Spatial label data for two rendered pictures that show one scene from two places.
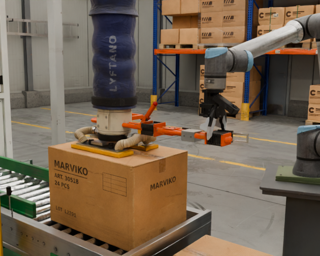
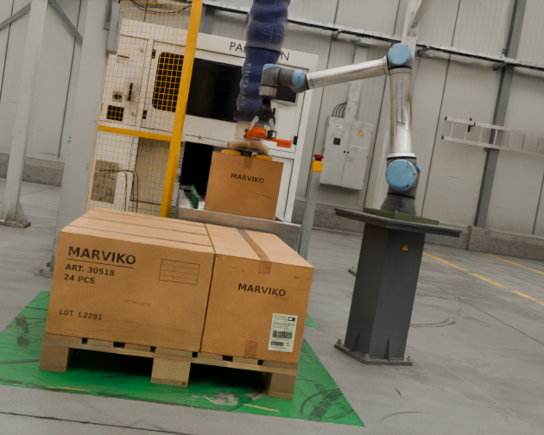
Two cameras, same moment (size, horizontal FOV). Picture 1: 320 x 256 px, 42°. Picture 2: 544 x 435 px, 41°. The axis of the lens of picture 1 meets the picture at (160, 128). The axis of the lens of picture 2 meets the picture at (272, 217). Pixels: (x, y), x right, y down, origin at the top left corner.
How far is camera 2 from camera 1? 323 cm
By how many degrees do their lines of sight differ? 44
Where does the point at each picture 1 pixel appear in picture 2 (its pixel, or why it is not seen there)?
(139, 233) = (213, 206)
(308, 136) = not seen: hidden behind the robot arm
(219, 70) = (265, 80)
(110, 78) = (243, 96)
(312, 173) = (385, 205)
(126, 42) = (257, 69)
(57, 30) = not seen: hidden behind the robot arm
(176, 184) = (263, 186)
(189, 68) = not seen: outside the picture
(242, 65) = (286, 78)
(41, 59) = (509, 185)
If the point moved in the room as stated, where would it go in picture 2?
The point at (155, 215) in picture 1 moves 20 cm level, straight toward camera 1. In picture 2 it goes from (234, 200) to (207, 198)
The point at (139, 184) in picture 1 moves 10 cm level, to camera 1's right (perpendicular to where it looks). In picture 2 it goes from (219, 167) to (231, 169)
